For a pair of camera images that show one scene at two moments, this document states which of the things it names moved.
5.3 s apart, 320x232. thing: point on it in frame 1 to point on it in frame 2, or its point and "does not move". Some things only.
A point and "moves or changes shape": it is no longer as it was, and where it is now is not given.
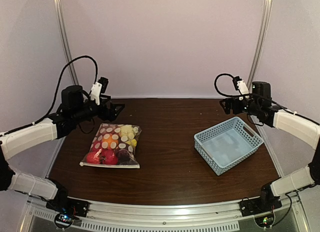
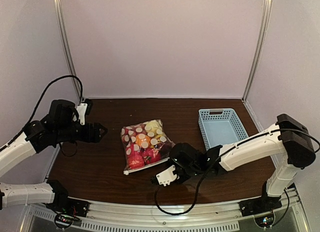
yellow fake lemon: x=133 y=142 to x=152 y=126
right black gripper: x=233 y=106 to x=178 y=170
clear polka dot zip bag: x=113 y=145 to x=145 y=144
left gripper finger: x=116 y=109 to x=102 y=130
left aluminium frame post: x=65 y=32 does not move
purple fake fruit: x=123 y=157 to x=164 y=148
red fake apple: x=94 y=157 to x=136 y=161
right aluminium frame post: x=265 y=24 does not move
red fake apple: x=108 y=156 to x=150 y=155
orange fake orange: x=109 y=141 to x=139 y=141
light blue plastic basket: x=227 y=144 moves or changes shape
